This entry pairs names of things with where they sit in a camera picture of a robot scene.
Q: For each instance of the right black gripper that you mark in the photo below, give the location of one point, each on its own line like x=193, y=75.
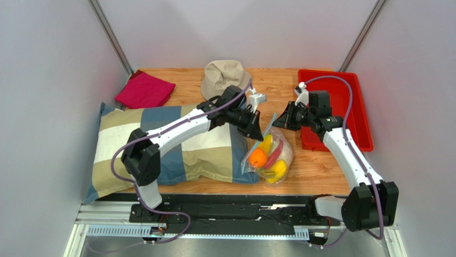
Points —
x=289, y=116

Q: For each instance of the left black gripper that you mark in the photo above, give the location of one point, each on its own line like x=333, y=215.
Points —
x=253, y=132

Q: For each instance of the clear zip top bag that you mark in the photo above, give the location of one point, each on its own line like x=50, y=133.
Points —
x=287, y=154

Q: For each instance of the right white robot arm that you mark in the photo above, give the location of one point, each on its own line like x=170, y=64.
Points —
x=372, y=202

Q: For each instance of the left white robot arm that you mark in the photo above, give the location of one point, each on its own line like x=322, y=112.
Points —
x=142, y=153

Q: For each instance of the fake banana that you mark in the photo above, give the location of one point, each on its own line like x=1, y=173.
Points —
x=266, y=144

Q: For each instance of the fake orange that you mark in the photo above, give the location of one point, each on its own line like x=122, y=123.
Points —
x=258, y=158

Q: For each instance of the fake red chili pepper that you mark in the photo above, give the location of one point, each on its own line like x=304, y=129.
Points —
x=274, y=155

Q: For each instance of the plaid pillow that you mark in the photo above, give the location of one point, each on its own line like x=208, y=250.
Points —
x=216, y=154

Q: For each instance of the red plastic bin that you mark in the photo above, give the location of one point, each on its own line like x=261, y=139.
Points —
x=339, y=100

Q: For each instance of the beige bucket hat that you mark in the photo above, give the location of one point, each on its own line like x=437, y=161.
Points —
x=220, y=74

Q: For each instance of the magenta folded cloth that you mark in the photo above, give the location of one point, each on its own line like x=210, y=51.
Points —
x=145, y=91

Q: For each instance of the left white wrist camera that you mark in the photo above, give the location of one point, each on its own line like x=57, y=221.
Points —
x=254, y=99

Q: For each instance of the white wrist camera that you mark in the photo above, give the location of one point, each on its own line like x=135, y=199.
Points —
x=302, y=94
x=254, y=99

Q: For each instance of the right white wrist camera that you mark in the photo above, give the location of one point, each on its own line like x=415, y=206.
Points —
x=302, y=94

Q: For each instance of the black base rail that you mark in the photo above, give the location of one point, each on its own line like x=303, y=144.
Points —
x=239, y=215

